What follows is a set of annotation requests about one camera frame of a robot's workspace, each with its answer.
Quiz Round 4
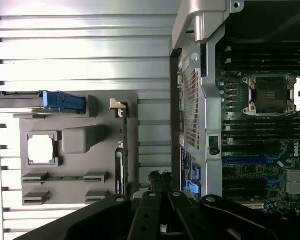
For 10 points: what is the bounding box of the black RAM slot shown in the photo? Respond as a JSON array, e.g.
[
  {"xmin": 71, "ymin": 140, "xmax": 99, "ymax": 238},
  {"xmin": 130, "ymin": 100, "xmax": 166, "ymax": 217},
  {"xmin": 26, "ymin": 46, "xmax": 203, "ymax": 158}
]
[
  {"xmin": 222, "ymin": 132, "xmax": 300, "ymax": 140},
  {"xmin": 222, "ymin": 120, "xmax": 300, "ymax": 127},
  {"xmin": 225, "ymin": 57, "xmax": 300, "ymax": 65},
  {"xmin": 225, "ymin": 45, "xmax": 300, "ymax": 53}
]

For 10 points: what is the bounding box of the open grey PC case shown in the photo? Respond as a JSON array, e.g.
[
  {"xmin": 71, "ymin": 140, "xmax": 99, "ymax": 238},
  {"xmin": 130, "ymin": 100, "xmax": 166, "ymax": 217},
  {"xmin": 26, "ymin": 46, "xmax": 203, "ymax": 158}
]
[{"xmin": 169, "ymin": 0, "xmax": 300, "ymax": 218}]

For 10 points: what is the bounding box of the silver chipset heatsink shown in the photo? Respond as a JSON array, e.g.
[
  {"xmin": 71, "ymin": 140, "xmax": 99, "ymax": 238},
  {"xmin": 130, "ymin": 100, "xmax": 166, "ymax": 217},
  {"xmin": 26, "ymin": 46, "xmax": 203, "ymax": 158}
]
[{"xmin": 284, "ymin": 169, "xmax": 300, "ymax": 195}]

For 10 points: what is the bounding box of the silver case handle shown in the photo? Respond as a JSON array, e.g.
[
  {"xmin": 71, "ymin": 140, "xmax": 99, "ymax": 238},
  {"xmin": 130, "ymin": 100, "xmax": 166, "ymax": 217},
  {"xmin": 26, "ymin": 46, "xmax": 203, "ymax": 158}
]
[{"xmin": 171, "ymin": 0, "xmax": 231, "ymax": 50}]

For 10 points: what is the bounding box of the blue expansion slot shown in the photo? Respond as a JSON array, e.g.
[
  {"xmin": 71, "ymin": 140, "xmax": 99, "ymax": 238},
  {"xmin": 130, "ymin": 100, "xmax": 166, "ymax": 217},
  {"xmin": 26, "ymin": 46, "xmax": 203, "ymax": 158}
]
[{"xmin": 222, "ymin": 156, "xmax": 269, "ymax": 165}]

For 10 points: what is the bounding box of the silver CPU chip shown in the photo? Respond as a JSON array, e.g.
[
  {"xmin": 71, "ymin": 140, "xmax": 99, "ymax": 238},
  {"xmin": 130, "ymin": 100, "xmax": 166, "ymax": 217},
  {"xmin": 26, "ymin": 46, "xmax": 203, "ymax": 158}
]
[{"xmin": 27, "ymin": 133, "xmax": 59, "ymax": 166}]

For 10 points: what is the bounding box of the CPU socket with metal frame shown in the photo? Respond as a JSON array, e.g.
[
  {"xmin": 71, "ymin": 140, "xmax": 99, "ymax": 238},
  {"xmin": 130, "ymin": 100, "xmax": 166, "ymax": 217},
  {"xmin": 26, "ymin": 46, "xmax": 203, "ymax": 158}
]
[{"xmin": 241, "ymin": 74, "xmax": 298, "ymax": 117}]

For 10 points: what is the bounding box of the grey parts rack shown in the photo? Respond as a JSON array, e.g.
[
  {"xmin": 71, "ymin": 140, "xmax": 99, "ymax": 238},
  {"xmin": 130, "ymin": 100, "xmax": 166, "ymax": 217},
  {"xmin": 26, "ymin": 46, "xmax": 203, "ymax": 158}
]
[{"xmin": 13, "ymin": 90, "xmax": 140, "ymax": 206}]

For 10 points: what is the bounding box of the dark green Dell motherboard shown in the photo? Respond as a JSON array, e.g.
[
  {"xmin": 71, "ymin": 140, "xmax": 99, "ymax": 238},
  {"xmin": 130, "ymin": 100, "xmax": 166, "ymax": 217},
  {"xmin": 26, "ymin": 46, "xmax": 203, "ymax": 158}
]
[{"xmin": 216, "ymin": 37, "xmax": 300, "ymax": 218}]

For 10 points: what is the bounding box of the blue card retention latch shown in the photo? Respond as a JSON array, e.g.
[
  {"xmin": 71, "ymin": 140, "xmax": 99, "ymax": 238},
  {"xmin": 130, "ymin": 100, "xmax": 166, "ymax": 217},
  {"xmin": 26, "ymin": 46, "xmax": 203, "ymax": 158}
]
[
  {"xmin": 191, "ymin": 163, "xmax": 202, "ymax": 180},
  {"xmin": 186, "ymin": 179, "xmax": 202, "ymax": 195}
]

